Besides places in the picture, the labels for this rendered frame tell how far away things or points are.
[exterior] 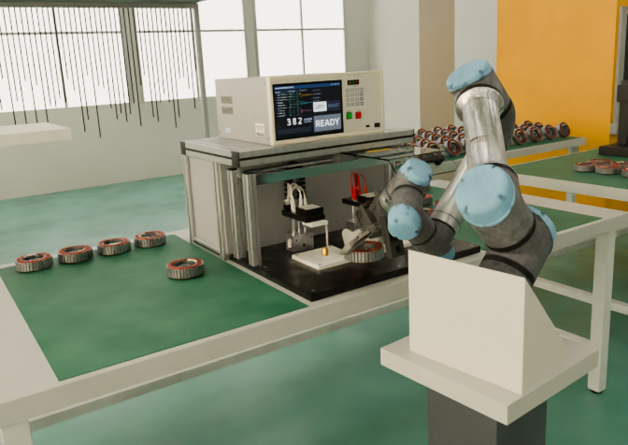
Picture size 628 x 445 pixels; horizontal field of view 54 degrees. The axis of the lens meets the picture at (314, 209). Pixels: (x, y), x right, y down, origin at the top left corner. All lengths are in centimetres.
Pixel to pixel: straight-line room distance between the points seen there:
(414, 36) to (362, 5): 428
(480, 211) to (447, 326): 24
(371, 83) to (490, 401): 120
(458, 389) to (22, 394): 85
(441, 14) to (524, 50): 86
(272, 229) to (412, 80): 399
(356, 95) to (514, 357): 112
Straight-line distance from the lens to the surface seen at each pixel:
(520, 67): 570
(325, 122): 198
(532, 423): 144
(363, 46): 1006
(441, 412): 142
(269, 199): 204
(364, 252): 167
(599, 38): 529
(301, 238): 198
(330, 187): 217
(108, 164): 824
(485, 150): 139
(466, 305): 122
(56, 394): 139
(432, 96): 594
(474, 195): 127
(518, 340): 118
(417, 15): 585
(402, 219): 139
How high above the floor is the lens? 135
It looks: 13 degrees down
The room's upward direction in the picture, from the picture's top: 3 degrees counter-clockwise
